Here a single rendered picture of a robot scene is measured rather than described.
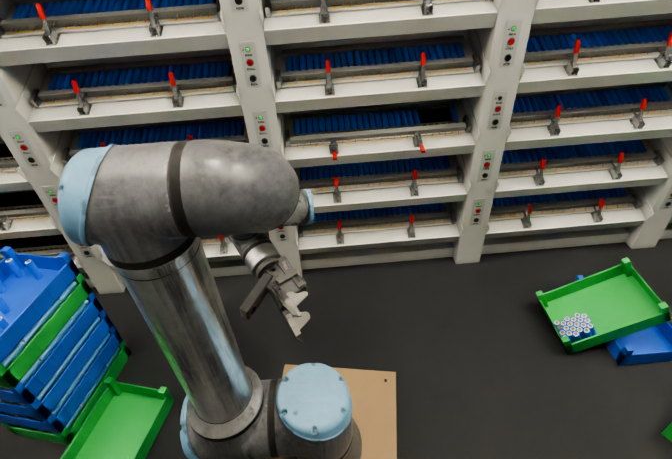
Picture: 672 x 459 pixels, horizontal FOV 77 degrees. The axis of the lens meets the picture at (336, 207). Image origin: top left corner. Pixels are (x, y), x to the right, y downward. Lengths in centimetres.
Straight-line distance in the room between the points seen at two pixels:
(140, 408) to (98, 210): 107
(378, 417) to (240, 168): 85
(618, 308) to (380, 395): 84
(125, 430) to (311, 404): 74
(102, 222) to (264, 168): 19
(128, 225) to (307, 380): 55
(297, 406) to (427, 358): 65
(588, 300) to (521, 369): 35
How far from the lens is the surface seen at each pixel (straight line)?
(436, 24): 123
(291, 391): 93
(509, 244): 181
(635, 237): 201
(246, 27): 118
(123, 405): 156
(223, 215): 49
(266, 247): 112
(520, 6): 128
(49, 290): 133
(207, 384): 78
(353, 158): 135
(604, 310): 165
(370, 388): 122
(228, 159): 49
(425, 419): 137
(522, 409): 144
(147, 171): 50
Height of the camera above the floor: 124
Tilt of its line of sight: 38 degrees down
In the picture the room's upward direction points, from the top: 4 degrees counter-clockwise
